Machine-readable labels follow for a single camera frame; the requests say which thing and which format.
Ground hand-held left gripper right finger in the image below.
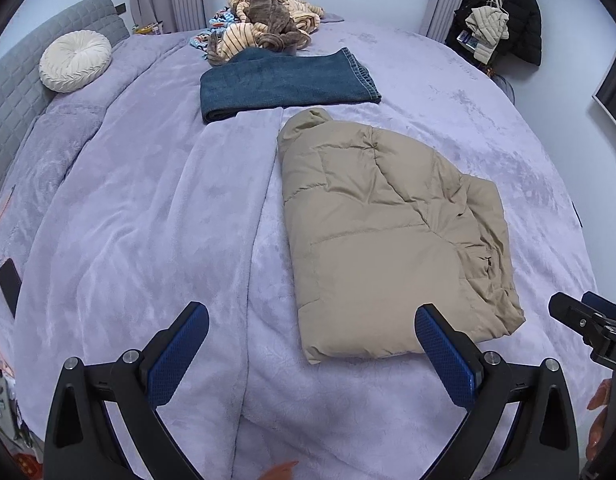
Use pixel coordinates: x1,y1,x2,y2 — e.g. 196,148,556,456
414,302,580,480

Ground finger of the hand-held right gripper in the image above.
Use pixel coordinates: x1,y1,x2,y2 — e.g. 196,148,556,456
581,291,616,323
548,291,611,348

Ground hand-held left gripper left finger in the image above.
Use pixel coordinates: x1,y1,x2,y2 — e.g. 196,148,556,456
44,301,210,480

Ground khaki puffer jacket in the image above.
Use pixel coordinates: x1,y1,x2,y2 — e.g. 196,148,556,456
278,108,527,366

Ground pile of striped clothes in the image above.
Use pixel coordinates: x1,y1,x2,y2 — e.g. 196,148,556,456
208,0,326,61

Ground person's right hand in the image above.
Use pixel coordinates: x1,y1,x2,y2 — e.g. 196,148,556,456
587,379,614,461

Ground person's left hand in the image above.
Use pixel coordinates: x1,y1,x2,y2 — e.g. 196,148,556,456
260,461,299,480

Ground lilac fleece blanket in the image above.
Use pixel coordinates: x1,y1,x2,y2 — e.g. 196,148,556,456
0,17,604,480

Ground bedside clutter pile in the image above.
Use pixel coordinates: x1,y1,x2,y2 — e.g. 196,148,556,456
0,355,38,466

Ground black phone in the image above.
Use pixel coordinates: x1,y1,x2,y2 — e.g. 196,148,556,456
0,258,22,318

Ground grey standing fan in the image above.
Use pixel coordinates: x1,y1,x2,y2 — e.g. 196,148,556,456
490,72,517,106

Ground folded blue jeans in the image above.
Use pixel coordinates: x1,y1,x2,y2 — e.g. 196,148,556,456
200,47,382,124

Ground beige hanging puffer vest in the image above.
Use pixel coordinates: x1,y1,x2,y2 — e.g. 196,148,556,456
464,6,510,65

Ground black hanging jacket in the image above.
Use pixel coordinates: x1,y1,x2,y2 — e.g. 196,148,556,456
445,0,543,67

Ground round cream cushion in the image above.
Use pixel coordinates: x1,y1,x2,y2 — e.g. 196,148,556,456
39,31,112,93

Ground grey quilted headboard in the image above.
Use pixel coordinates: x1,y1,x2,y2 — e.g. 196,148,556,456
0,0,131,221

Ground blue patterned cloth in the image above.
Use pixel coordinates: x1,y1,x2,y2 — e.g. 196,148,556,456
189,10,239,58

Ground wall television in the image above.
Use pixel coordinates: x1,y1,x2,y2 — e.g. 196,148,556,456
592,47,616,143

